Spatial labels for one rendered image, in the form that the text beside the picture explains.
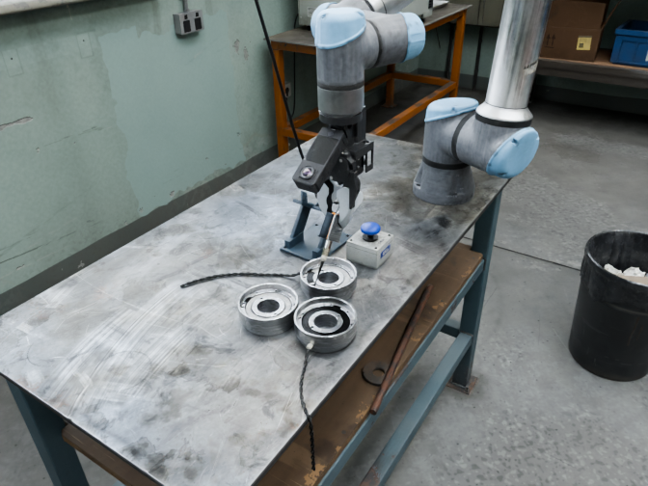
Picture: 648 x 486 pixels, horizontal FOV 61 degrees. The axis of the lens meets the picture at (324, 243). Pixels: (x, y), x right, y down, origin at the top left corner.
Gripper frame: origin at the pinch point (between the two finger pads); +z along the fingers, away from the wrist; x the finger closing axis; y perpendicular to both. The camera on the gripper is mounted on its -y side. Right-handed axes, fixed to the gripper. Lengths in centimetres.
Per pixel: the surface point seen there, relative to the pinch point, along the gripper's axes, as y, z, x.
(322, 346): -18.3, 11.1, -10.2
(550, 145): 295, 94, 32
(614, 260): 119, 61, -37
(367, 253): 7.4, 9.9, -2.7
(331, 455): -17.8, 38.1, -11.0
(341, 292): -5.7, 10.2, -5.4
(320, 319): -12.8, 11.3, -5.8
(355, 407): -5.6, 38.2, -8.5
